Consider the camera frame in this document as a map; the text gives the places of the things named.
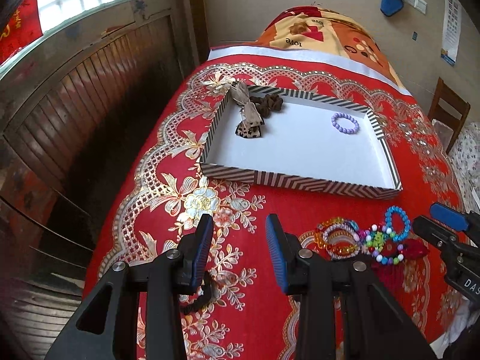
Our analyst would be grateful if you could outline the black scrunchie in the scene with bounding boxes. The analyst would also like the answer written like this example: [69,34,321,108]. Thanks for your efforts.
[180,271,216,315]

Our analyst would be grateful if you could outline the blue bead bracelet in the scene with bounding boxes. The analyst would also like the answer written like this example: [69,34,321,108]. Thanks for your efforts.
[384,205,412,243]

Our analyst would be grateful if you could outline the multicolour round bead bracelet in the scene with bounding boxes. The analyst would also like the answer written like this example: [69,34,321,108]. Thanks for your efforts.
[365,224,406,266]

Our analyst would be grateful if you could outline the rainbow crystal bead bracelet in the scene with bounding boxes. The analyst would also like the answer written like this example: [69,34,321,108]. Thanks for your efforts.
[314,216,362,260]

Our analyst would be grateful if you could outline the silver pink woven bracelet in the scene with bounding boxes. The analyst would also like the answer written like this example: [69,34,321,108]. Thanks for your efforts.
[322,221,363,245]

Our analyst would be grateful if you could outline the red fabric item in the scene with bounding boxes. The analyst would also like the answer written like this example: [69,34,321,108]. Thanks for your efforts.
[402,238,429,260]

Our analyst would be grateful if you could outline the red floral bedspread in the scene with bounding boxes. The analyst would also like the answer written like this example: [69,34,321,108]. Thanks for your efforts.
[85,46,464,359]

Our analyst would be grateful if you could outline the wooden chair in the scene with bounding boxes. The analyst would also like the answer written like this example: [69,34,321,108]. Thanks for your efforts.
[427,77,471,154]

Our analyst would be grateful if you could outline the striped white shallow tray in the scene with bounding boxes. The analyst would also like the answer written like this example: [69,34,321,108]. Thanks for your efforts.
[199,85,403,199]

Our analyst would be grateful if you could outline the brown velvet scrunchie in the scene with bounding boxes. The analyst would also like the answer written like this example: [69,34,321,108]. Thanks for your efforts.
[250,94,283,118]

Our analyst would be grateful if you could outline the orange love patterned blanket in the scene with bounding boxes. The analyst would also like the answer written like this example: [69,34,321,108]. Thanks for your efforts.
[247,6,406,91]

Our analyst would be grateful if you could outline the red paper window decoration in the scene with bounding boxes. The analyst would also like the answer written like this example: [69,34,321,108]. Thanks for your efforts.
[0,0,42,63]

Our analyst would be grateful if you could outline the beige leopard bow hair tie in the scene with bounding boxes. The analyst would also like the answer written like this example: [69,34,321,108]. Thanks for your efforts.
[229,80,266,139]

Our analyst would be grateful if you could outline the purple bead bracelet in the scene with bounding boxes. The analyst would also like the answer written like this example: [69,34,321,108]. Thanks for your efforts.
[330,111,361,136]

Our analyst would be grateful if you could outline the wall calendar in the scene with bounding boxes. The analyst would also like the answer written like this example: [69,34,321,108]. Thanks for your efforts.
[441,0,462,66]

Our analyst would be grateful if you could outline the white wall switch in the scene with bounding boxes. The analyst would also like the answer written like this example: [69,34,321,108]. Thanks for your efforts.
[404,0,427,15]

